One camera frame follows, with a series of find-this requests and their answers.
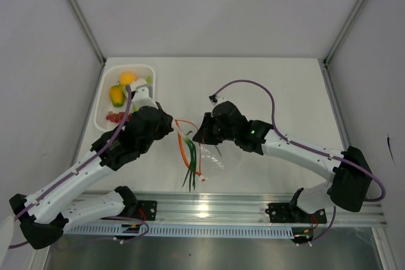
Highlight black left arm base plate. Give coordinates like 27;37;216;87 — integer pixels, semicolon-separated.
97;198;158;221

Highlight white cauliflower with green leaves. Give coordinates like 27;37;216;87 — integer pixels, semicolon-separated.
130;76;153;91

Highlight red grape bunch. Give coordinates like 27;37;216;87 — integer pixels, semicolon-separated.
106;111;125;124

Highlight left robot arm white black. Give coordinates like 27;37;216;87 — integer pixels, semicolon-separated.
9;106;173;250

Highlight white perforated plastic basket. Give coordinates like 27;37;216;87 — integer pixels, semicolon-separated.
94;64;155;133

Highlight aluminium rail frame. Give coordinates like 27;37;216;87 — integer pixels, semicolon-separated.
135;192;387;228

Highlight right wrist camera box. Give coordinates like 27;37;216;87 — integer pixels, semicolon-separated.
209;94;227;105

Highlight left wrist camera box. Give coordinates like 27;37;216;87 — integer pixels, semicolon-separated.
132;84;156;109

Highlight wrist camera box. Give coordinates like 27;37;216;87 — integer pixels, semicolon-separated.
132;84;156;109
209;94;227;105

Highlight yellow-green mango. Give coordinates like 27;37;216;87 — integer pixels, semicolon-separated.
109;85;125;107

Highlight right aluminium corner post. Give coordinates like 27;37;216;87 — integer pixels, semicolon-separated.
321;0;389;66

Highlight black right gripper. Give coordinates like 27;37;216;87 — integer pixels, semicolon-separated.
192;113;237;146

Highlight left aluminium corner post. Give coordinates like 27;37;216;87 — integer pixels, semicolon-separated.
49;0;106;66

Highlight green scallion stalks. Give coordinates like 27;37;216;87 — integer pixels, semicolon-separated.
178;127;223;192

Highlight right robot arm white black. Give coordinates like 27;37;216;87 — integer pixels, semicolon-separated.
193;101;371;222

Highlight white slotted cable duct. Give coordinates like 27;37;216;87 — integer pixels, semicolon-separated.
66;222;294;239

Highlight orange round fruit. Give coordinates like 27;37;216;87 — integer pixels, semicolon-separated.
119;71;138;87

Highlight clear zip bag orange zipper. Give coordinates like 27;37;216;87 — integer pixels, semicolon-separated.
173;119;242;182

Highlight aluminium corner post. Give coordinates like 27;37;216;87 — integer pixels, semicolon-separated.
321;0;389;66
49;0;106;66

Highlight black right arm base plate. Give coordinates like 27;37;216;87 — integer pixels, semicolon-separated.
265;203;327;224

